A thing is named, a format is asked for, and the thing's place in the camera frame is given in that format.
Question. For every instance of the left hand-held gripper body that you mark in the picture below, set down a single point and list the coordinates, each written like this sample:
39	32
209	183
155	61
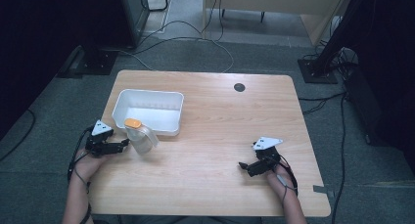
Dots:
99	145

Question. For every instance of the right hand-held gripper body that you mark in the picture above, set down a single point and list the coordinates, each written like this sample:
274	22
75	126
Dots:
268	158

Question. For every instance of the clear pitcher with orange lid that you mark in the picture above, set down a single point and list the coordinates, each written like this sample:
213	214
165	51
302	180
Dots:
141	137

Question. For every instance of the person's right hand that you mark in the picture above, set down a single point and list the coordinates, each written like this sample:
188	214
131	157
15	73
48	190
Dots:
280	180

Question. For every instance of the person's left hand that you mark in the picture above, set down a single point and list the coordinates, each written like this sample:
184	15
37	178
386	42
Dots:
86	167

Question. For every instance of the white plastic bin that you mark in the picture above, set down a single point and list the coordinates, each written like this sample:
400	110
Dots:
151	114

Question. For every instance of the grey tape strip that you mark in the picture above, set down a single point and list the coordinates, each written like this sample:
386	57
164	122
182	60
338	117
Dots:
323	189

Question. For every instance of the black round table grommet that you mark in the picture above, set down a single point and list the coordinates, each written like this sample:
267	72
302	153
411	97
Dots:
239	87

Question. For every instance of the black stand with square base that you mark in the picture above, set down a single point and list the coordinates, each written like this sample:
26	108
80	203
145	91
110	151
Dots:
318	72
98	62

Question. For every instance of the black box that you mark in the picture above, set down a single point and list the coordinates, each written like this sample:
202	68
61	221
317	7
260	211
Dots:
363	106

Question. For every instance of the grey metal cabinet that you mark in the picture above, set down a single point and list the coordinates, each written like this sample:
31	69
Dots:
137	15

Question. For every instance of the light wooden cabinet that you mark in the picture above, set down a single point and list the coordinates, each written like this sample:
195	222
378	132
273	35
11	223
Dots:
277	2

